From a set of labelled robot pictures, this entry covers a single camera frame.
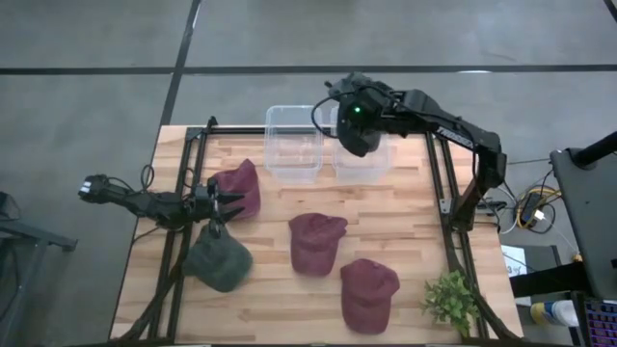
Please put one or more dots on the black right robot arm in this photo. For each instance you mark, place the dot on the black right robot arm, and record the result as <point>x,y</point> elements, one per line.
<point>434,118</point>

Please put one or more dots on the dark green baseball cap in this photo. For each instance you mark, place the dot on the dark green baseball cap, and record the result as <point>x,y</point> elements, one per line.
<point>219,262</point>

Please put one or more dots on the grey flat panel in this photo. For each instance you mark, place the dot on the grey flat panel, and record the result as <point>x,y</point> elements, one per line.
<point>585,217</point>

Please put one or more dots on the black round pole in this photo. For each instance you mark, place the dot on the black round pole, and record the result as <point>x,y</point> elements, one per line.
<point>595,149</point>

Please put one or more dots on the grey metal stand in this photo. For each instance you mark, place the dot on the grey metal stand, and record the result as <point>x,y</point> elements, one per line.
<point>34,236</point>

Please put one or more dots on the white paper sheet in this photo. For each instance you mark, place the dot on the white paper sheet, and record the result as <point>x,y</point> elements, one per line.
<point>515,260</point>

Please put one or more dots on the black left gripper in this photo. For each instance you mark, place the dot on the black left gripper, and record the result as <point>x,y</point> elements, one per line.
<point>202,205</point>

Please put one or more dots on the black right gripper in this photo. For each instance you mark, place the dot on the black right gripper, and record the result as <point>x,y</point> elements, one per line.
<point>361,115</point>

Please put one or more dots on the maroon baseball cap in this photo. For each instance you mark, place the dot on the maroon baseball cap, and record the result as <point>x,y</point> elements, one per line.
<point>243,185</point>
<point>368,296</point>
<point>315,243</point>

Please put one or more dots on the black aluminium rig frame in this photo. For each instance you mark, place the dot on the black aluminium rig frame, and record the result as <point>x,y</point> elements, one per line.
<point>231,129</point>

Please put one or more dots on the small artificial green plant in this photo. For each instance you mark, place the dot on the small artificial green plant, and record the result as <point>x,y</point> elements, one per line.
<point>448,301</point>

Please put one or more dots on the white and yellow bottle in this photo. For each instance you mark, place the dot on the white and yellow bottle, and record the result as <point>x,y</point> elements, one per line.
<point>554,313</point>

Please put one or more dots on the black power adapter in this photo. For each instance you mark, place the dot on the black power adapter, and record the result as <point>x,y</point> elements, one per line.
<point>531,205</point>

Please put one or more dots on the clear plastic bin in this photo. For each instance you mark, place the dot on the clear plastic bin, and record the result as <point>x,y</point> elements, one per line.
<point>294,144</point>
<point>359,169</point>

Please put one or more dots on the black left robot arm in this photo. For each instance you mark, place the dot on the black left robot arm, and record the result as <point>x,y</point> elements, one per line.
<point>144,203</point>

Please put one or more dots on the backlit colourful keyboard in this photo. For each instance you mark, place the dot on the backlit colourful keyboard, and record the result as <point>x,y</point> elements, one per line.
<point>602,325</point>

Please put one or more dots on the black flat bar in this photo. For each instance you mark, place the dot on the black flat bar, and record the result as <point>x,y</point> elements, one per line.
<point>544,279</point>

